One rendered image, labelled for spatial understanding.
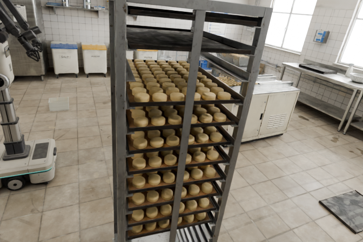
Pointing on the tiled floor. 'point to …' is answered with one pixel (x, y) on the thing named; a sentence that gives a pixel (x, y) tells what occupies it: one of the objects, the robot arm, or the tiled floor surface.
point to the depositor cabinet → (267, 113)
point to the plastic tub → (58, 103)
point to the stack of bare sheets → (347, 209)
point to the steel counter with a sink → (342, 114)
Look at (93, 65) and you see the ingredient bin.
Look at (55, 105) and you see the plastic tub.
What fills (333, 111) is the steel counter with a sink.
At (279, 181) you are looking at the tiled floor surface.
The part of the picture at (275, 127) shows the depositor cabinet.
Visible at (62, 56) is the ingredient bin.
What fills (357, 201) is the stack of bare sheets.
